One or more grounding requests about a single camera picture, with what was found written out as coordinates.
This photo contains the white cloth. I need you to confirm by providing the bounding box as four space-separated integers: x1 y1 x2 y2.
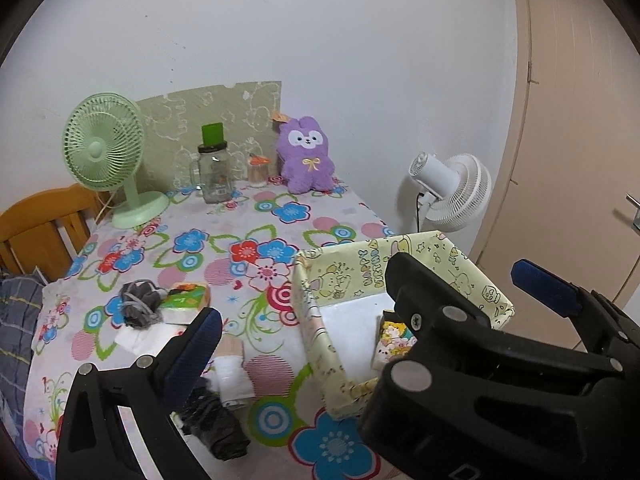
115 323 188 356

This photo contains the green tissue pack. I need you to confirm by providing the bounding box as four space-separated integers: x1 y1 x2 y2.
157 283 210 325

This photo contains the cartoon tissue pack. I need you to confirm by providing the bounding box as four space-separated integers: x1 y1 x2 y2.
372 311 416 370

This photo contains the grey plaid pillow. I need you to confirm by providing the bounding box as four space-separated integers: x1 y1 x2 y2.
1 274 43 419

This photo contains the yellow patterned storage box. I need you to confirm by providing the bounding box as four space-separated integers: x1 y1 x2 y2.
291 231 514 419

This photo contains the floral tablecloth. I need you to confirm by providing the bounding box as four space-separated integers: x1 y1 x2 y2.
22 180 396 479

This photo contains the white standing fan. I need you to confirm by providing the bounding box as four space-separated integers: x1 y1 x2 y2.
408 152 492 233

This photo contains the wooden chair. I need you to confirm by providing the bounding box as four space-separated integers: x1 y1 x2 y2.
1 184 108 280

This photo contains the beige door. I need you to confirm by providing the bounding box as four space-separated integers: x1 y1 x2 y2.
475 0 639 348

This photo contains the purple bunny plush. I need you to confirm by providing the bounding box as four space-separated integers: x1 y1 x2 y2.
277 116 335 194

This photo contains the glass jar green lid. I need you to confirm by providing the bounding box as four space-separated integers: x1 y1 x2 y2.
190 122 234 204

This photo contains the green desk fan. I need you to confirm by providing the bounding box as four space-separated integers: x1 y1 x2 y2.
62 92 169 229

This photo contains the small toothpick jar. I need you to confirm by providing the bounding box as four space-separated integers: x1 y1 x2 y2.
247 154 270 188

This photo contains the green patterned board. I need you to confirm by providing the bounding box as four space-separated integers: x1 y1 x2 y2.
137 81 282 192

